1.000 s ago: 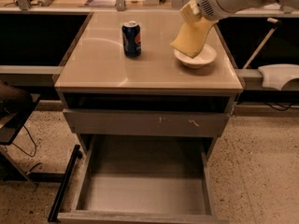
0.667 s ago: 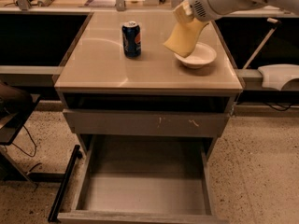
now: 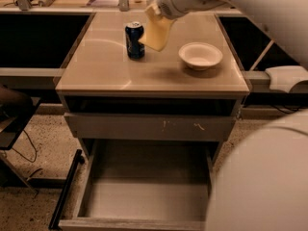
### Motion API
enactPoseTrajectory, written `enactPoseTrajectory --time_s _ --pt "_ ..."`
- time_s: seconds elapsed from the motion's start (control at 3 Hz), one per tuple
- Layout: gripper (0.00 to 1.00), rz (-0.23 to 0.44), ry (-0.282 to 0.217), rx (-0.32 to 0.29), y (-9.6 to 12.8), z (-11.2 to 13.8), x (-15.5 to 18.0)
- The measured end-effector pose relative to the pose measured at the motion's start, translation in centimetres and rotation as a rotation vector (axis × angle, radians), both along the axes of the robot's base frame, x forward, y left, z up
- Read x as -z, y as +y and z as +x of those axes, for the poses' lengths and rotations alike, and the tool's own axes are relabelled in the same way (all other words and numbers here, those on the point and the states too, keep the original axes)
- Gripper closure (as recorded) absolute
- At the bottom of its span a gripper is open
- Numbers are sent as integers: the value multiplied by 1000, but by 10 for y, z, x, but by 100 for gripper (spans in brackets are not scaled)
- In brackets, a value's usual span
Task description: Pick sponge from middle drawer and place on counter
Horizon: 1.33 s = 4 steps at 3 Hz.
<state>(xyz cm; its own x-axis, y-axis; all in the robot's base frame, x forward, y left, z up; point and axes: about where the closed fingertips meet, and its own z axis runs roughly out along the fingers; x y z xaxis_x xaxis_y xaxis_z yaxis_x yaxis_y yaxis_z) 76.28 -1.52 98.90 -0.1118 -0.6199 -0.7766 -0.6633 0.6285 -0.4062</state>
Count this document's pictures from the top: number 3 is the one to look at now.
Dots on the white stick with tip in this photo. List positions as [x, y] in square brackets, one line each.
[262, 55]

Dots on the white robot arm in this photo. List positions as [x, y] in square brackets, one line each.
[263, 185]

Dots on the open middle drawer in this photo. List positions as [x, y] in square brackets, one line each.
[144, 186]

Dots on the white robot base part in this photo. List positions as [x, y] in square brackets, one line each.
[284, 78]

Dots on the yellow sponge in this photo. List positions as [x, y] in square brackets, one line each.
[156, 33]

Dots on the closed top drawer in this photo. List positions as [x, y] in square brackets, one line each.
[150, 127]

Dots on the black chair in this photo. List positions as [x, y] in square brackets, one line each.
[16, 110]

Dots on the grey drawer cabinet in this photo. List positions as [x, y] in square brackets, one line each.
[101, 79]

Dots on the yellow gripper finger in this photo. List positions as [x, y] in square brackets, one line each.
[153, 12]

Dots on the white bowl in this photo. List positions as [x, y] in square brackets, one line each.
[200, 55]

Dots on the blue pepsi can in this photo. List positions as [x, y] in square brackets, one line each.
[133, 32]

